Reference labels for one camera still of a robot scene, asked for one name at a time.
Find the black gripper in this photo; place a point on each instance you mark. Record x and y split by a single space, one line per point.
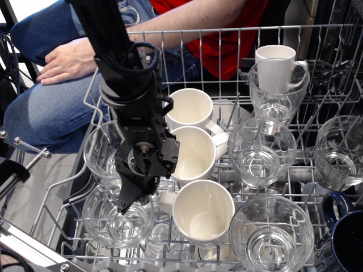
147 154

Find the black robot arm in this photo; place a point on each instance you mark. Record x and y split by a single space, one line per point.
131 86

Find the person's bare forearm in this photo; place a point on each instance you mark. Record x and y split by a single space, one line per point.
181 24

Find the small shot glass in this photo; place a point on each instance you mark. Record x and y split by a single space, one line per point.
163 241

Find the tall back glass cup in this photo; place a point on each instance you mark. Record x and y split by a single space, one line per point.
277 106

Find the person's hand on knee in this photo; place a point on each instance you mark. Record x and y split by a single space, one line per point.
69 61

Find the front white mug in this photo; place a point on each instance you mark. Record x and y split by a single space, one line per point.
202 211

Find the white mug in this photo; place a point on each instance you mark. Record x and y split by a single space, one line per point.
198 153
202 211
277 69
192 107

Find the middle white mug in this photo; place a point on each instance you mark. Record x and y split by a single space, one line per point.
198 153

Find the back white mug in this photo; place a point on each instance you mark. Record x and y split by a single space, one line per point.
192 107

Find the far white mug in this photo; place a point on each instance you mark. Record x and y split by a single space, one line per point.
277 69

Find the dark blue mug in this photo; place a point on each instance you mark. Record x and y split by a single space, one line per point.
340 249

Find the grey wire dishwasher rack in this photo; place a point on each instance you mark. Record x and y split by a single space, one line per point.
334 55

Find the metal clamp with handle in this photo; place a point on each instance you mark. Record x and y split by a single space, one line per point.
13 172

